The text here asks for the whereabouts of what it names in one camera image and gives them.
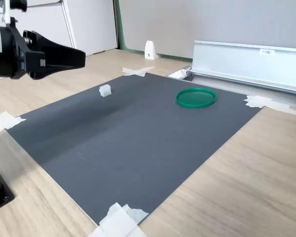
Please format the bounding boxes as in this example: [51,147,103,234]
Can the small white plastic terminal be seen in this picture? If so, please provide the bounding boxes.
[99,84,112,98]

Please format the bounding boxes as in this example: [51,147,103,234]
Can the round green lid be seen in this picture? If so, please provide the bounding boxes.
[175,88,217,109]

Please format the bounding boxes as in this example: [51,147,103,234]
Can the white tape piece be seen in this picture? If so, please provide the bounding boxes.
[0,111,27,136]
[88,202,149,237]
[243,95,296,116]
[121,66,156,77]

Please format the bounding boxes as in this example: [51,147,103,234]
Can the green partition edge trim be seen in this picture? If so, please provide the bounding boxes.
[112,0,193,60]

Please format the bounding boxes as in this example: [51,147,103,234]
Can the dark grey mat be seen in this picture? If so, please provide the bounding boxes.
[6,72,266,226]

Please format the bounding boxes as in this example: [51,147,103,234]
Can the small white bracket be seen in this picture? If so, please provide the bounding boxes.
[144,40,159,60]

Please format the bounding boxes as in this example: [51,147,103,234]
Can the aluminium cable duct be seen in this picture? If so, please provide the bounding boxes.
[167,40,296,109]

